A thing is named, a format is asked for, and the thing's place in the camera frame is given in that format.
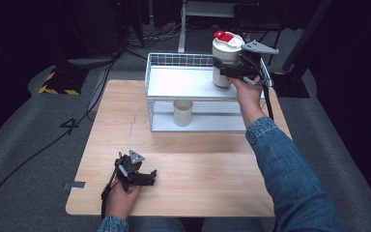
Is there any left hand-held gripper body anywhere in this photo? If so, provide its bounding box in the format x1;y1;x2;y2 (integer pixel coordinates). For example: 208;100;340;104
113;149;146;191

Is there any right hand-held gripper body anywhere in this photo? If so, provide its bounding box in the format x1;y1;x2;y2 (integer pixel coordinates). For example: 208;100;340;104
236;40;280;88

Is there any white tumbler with red lid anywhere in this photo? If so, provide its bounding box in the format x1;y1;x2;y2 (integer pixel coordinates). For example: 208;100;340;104
212;30;245;89

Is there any white wire rack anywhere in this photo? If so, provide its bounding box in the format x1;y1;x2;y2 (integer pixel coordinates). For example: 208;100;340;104
144;52;273;133

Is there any beige cup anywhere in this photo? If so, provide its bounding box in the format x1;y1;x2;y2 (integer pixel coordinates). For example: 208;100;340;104
173;99;194;128

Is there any person's left hand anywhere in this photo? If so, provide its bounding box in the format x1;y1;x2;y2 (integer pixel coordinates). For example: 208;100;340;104
104;179;143;220

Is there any person's right hand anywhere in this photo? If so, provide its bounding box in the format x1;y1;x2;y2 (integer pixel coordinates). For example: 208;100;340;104
231;74;269;114

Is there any person's left leg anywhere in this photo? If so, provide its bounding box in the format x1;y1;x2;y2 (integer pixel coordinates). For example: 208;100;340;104
127;216;187;232

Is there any black stand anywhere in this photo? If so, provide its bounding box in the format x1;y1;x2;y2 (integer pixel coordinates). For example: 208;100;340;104
271;0;333;100

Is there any white metal stand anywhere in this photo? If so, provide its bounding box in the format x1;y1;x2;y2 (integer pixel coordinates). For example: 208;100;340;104
177;0;240;54

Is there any grey tape strip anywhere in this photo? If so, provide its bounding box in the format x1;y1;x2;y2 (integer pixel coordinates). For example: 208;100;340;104
62;181;87;190

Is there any black yellow striped stand base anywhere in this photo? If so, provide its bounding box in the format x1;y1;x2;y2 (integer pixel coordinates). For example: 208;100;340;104
38;66;90;97

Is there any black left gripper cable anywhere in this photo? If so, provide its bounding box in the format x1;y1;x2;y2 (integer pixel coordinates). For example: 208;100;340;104
100;167;120;220

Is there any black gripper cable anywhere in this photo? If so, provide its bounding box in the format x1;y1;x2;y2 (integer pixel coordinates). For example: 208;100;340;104
100;167;120;220
261;80;275;122

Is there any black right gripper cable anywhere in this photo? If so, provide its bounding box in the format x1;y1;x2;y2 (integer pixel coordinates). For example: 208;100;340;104
261;80;275;122

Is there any bundle of floor cables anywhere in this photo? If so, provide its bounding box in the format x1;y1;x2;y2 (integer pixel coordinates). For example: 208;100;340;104
125;20;182;52

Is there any long black floor cable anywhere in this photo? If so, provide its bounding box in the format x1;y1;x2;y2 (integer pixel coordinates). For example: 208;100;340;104
0;57;120;232

